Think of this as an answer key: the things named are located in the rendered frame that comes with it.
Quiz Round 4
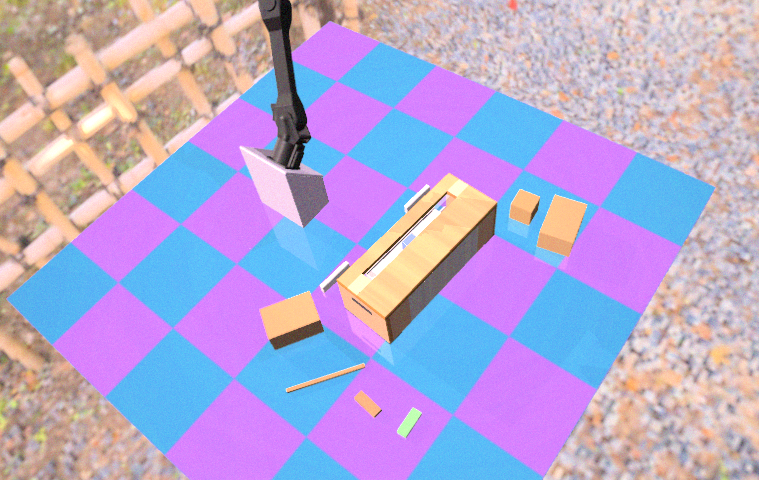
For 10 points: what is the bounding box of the light green block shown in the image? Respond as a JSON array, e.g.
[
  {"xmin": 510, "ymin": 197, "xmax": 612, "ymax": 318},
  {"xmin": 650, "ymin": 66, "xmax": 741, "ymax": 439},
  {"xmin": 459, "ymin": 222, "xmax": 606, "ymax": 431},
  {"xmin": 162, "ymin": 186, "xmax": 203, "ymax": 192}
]
[{"xmin": 397, "ymin": 407, "xmax": 422, "ymax": 438}]

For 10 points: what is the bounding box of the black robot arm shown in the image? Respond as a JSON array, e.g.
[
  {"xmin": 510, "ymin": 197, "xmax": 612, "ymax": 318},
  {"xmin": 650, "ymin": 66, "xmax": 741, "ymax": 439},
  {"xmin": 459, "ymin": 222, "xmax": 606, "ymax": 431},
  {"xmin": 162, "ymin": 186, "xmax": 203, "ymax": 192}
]
[{"xmin": 258, "ymin": 0, "xmax": 311, "ymax": 170}]

